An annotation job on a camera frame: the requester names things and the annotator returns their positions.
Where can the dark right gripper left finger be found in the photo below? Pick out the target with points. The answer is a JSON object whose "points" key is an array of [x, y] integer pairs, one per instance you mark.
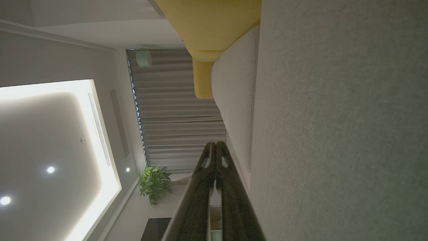
{"points": [[194, 207]]}

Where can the small yellow sofa back cushion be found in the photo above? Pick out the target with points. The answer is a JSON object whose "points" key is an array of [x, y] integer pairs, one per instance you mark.
{"points": [[202, 80]]}

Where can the long white ceiling air vent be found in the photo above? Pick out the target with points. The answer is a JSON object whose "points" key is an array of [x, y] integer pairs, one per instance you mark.
{"points": [[99, 130]]}

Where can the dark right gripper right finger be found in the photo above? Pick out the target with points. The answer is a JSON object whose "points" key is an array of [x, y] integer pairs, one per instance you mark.
{"points": [[237, 207]]}

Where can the grey pleated curtain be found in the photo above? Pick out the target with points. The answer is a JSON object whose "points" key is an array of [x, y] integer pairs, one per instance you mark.
{"points": [[177, 117]]}

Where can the black flat television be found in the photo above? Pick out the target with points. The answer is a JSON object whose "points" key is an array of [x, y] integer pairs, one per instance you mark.
{"points": [[155, 231]]}

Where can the large yellow sofa back cushion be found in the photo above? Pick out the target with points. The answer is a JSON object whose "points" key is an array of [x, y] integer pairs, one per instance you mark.
{"points": [[214, 23]]}

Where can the large grey seat cushion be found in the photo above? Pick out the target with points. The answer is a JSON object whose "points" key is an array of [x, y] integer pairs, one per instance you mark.
{"points": [[334, 134]]}

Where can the green leafy indoor tree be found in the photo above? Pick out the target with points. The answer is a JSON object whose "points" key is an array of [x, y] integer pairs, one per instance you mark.
{"points": [[153, 184]]}

